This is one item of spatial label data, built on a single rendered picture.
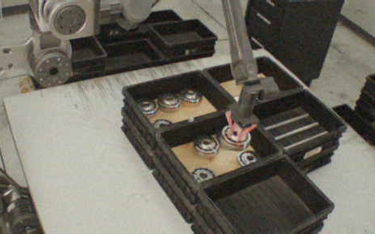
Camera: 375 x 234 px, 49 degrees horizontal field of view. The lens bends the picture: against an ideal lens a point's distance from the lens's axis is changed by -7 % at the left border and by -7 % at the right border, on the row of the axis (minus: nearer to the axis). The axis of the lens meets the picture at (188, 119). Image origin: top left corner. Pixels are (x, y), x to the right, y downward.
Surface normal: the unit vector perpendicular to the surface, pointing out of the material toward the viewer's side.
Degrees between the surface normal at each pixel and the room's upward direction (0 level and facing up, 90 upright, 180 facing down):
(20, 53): 90
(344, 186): 0
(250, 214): 0
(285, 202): 0
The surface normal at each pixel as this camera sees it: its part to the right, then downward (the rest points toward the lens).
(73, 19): 0.47, 0.61
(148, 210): 0.13, -0.76
